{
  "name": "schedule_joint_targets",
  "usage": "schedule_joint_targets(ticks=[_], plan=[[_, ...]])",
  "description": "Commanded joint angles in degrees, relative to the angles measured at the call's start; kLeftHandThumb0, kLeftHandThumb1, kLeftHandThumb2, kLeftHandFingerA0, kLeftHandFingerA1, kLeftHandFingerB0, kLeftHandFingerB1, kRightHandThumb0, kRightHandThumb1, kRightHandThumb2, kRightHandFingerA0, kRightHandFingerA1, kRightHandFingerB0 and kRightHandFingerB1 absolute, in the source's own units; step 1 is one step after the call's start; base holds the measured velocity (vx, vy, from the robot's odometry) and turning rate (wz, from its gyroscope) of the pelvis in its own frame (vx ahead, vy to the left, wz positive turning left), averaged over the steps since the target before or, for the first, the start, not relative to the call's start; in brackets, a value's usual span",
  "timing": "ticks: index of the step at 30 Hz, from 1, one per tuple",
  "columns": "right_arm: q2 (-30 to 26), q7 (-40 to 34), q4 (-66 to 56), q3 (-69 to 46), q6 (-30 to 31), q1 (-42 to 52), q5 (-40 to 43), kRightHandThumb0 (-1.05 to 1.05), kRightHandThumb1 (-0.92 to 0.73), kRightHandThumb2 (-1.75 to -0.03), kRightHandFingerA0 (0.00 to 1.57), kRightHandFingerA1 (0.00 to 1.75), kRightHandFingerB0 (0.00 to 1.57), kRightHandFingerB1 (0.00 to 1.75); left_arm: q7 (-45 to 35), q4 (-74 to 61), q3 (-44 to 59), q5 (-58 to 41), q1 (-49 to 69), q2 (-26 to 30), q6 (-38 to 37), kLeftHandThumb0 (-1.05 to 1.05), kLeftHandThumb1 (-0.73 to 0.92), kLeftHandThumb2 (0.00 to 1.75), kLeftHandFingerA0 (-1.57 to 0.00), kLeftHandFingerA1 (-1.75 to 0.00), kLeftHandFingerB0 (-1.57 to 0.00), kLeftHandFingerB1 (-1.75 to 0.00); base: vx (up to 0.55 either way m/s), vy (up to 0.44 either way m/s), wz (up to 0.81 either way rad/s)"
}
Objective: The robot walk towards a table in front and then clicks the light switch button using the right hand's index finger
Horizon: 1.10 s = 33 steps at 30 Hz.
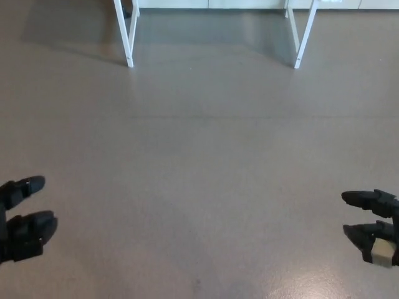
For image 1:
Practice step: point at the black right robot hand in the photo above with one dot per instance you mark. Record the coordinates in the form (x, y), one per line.
(381, 204)

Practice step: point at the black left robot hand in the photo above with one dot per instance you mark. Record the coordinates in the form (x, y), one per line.
(25, 236)

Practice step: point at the white table with metal legs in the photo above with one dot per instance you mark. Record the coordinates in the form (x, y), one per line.
(128, 46)

